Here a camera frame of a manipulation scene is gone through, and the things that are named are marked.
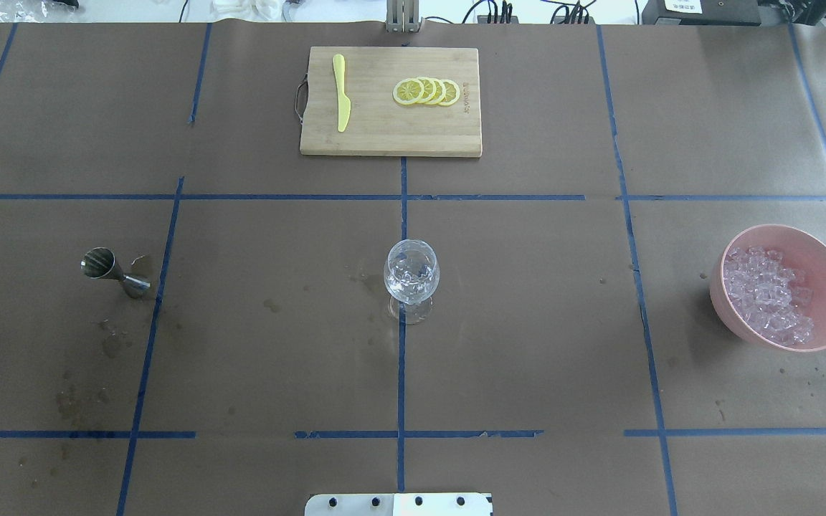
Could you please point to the pile of ice cubes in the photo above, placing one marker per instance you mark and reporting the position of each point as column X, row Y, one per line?
column 770, row 296

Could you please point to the bamboo cutting board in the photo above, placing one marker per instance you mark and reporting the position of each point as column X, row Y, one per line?
column 378, row 126

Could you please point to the steel jigger measuring cup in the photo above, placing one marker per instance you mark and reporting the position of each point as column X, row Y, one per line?
column 101, row 263

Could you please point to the yellow plastic knife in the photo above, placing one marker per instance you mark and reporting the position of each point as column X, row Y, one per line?
column 343, row 101

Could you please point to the pink bowl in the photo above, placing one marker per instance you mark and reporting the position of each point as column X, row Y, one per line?
column 801, row 251

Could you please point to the clear wine glass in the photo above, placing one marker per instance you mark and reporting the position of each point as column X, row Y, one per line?
column 411, row 276

